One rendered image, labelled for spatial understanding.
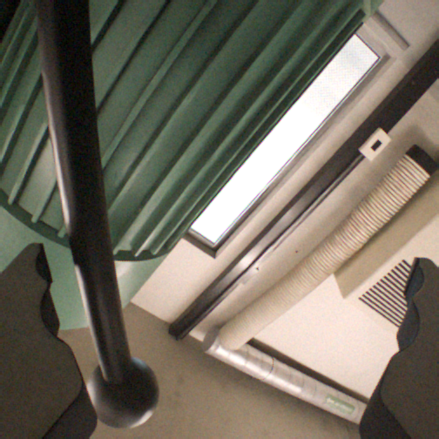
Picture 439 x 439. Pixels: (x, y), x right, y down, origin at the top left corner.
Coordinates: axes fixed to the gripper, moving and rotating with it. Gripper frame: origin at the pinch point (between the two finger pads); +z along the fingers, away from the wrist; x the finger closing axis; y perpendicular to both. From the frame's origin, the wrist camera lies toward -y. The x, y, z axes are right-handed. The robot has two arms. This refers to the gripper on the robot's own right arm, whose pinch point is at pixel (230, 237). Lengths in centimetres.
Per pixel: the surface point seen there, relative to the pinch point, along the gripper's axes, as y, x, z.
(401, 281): 87, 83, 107
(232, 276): 103, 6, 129
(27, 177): -0.4, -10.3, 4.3
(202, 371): 163, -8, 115
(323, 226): 76, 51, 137
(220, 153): -0.8, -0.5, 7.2
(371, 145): 30, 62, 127
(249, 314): 123, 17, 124
